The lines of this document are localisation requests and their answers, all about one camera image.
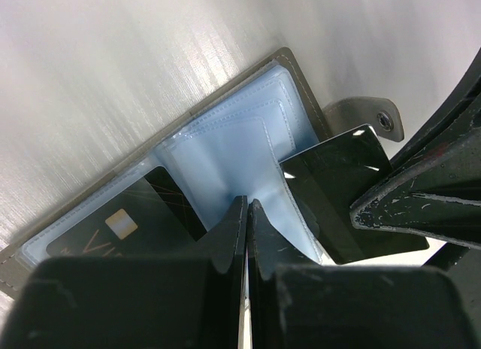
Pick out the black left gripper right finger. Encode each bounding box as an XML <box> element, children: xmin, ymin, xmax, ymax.
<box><xmin>247</xmin><ymin>200</ymin><xmax>480</xmax><ymax>348</ymax></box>

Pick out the grey leather card holder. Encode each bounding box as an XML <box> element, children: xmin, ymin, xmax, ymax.
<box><xmin>1</xmin><ymin>47</ymin><xmax>404</xmax><ymax>297</ymax></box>

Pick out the black VIP credit card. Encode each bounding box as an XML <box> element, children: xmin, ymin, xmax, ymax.
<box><xmin>46</xmin><ymin>167</ymin><xmax>207</xmax><ymax>257</ymax></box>

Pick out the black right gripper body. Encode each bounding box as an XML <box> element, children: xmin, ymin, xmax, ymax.
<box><xmin>349</xmin><ymin>56</ymin><xmax>480</xmax><ymax>253</ymax></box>

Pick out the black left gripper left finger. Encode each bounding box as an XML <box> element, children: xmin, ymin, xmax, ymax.
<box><xmin>1</xmin><ymin>196</ymin><xmax>248</xmax><ymax>348</ymax></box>

